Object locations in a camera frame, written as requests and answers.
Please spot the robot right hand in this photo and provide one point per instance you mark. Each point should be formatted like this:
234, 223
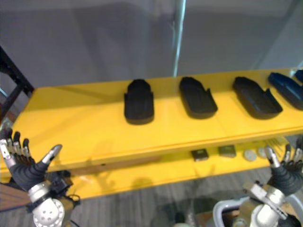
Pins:
287, 175

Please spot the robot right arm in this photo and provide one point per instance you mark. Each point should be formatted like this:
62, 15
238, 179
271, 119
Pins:
266, 203

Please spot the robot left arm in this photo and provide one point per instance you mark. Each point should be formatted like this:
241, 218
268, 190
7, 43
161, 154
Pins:
46, 205

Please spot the yellow metal shelf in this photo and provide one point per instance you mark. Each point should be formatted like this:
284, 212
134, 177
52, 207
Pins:
146, 134

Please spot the round silver metal part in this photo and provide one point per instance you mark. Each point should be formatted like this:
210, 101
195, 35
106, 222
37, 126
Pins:
250, 155
262, 152

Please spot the small dark square part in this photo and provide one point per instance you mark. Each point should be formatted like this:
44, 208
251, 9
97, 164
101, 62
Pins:
227, 151
200, 154

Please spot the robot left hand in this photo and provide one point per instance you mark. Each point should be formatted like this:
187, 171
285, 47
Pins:
24, 173

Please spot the black metal rack frame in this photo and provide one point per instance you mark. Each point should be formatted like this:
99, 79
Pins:
13, 80

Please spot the silver vertical pole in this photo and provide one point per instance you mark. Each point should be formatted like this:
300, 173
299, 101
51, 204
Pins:
178, 37

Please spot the dark blue plastic housing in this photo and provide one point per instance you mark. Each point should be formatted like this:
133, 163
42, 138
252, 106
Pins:
299, 75
287, 88

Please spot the black plastic housing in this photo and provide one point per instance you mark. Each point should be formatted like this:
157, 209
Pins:
197, 97
256, 98
139, 102

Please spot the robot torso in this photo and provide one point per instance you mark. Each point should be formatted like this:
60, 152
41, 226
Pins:
236, 214

